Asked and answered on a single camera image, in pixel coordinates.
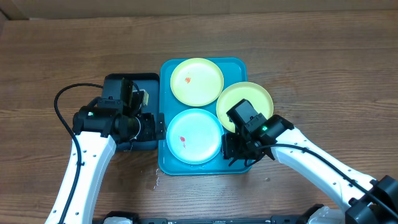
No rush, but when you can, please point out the yellow plate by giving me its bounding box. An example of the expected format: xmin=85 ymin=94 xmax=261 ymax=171
xmin=170 ymin=58 xmax=224 ymax=106
xmin=216 ymin=82 xmax=274 ymax=133

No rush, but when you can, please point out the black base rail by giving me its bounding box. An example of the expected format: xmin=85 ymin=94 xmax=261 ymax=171
xmin=91 ymin=208 xmax=315 ymax=224

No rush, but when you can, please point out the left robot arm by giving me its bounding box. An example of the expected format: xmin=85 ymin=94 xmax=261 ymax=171
xmin=46 ymin=73 xmax=166 ymax=223

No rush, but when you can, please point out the light blue plate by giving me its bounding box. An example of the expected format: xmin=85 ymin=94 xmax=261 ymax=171
xmin=166 ymin=108 xmax=224 ymax=165

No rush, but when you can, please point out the yellow plate right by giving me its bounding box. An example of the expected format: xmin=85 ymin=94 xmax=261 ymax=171
xmin=216 ymin=82 xmax=274 ymax=133

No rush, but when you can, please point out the yellow plate far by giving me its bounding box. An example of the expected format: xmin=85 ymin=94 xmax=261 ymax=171
xmin=170 ymin=58 xmax=224 ymax=106

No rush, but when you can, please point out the black water tray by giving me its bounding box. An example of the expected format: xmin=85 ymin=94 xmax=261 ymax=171
xmin=101 ymin=73 xmax=159 ymax=151

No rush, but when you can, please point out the green orange sponge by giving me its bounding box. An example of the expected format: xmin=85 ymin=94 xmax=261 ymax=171
xmin=140 ymin=89 xmax=149 ymax=107

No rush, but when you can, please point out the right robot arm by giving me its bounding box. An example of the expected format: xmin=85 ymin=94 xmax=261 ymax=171
xmin=222 ymin=114 xmax=397 ymax=223

